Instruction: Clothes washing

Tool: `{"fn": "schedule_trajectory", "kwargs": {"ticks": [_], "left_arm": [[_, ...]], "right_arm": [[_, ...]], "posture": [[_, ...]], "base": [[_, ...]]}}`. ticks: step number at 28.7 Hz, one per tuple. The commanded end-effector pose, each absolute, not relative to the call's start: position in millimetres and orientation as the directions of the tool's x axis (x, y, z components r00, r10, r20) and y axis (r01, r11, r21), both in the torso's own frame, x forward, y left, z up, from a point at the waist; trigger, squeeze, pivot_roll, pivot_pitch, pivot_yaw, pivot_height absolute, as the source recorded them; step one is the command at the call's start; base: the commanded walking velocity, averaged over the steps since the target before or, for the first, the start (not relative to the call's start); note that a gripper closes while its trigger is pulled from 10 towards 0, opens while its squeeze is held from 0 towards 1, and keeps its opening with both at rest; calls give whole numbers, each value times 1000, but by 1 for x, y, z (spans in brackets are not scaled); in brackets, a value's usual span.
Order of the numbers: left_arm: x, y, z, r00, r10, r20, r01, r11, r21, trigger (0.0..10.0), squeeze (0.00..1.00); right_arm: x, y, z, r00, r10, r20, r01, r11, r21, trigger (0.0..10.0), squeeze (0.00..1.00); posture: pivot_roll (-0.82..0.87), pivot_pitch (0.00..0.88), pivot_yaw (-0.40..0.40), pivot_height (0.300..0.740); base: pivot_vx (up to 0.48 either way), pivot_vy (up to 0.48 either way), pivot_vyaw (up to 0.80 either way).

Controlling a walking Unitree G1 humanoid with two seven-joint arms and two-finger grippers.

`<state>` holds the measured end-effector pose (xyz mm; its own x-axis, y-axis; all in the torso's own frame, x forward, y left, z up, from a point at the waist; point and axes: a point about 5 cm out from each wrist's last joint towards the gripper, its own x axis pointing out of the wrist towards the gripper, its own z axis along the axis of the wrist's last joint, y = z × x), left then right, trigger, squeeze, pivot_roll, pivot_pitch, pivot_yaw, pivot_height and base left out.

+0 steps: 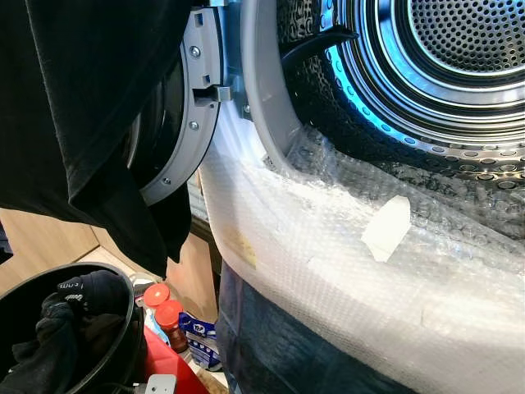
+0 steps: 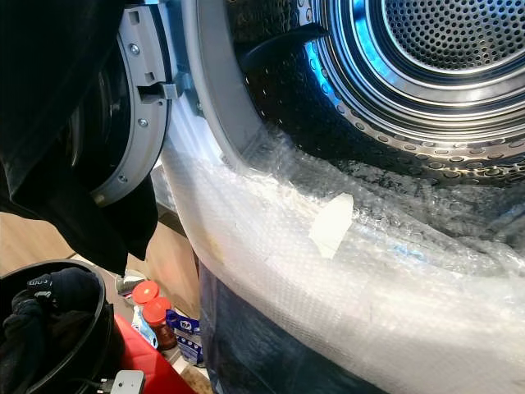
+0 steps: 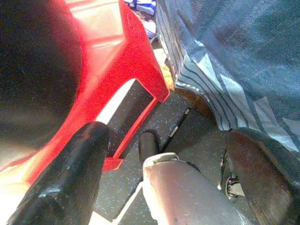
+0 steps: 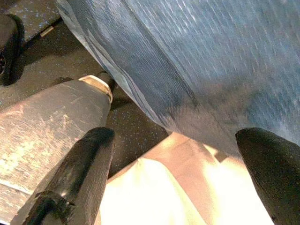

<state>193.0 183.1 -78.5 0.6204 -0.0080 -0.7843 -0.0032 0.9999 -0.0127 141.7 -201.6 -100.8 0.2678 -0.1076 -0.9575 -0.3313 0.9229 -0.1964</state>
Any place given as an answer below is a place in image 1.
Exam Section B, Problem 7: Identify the red-capped bottle blue label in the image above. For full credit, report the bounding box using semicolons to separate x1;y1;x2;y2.
144;282;171;346

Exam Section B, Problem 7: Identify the black round laundry basket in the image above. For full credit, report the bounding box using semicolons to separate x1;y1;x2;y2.
0;263;147;394

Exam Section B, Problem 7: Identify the clear bubble wrap sheet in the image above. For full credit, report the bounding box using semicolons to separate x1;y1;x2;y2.
199;98;525;394

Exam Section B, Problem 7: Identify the white tape piece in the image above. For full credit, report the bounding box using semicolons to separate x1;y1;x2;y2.
361;195;412;263

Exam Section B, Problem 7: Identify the small grey device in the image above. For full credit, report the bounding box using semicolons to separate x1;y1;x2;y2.
144;373;178;394

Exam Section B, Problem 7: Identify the grey rubber door seal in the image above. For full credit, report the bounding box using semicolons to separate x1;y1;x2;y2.
240;0;329;175

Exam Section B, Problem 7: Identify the black clothes pile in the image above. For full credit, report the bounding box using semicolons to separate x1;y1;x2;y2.
0;312;124;394

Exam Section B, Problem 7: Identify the perforated steel washer drum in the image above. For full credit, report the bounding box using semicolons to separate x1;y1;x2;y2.
277;0;525;190

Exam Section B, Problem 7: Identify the blue and white package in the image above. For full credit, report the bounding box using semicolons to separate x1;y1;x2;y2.
179;310;222;370

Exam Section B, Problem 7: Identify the dark drum paddle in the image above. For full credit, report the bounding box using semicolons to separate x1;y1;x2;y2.
281;25;359;76

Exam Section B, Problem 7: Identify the red-capped brown bottle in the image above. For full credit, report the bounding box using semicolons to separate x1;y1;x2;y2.
154;300;192;355

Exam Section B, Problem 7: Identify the black hanging garment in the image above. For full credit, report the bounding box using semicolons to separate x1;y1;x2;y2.
0;0;195;280

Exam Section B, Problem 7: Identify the front-loading washing machine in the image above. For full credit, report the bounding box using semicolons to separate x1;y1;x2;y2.
197;0;525;394

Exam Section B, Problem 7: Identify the black gloved left gripper finger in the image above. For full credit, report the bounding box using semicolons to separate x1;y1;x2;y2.
57;269;126;318
37;297;83;362

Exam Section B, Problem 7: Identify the grey washer door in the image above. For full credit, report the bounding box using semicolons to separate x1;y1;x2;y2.
123;7;240;206

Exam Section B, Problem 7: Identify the red box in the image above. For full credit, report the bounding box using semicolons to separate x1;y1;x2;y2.
144;324;211;394

